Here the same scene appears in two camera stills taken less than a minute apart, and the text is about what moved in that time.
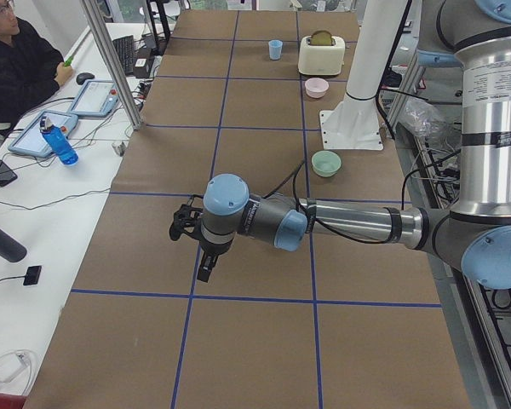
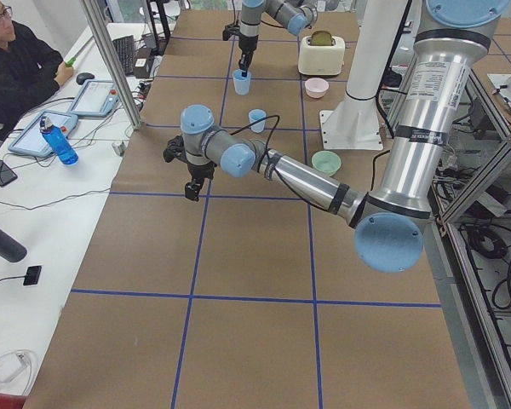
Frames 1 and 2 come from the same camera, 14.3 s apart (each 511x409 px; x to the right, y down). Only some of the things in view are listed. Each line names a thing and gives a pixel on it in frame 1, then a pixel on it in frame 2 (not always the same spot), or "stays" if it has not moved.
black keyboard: (124, 48) stays
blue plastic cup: (275, 49) → (242, 83)
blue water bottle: (64, 149) stays
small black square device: (31, 276) stays
